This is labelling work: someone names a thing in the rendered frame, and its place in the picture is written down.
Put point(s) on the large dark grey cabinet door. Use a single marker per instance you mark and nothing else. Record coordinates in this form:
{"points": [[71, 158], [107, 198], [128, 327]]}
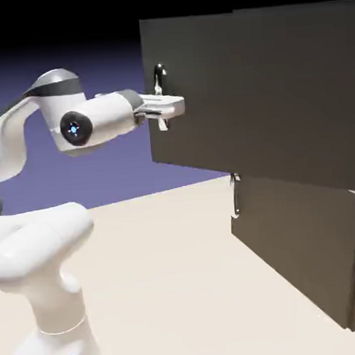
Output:
{"points": [[249, 95]]}

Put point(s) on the small dark grey cabinet door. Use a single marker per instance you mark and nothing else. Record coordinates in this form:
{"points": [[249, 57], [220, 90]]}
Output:
{"points": [[295, 235]]}

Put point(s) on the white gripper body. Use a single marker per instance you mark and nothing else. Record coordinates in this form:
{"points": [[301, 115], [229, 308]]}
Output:
{"points": [[165, 104]]}

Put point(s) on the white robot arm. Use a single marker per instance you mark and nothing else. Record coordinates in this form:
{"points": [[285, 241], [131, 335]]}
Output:
{"points": [[35, 241]]}

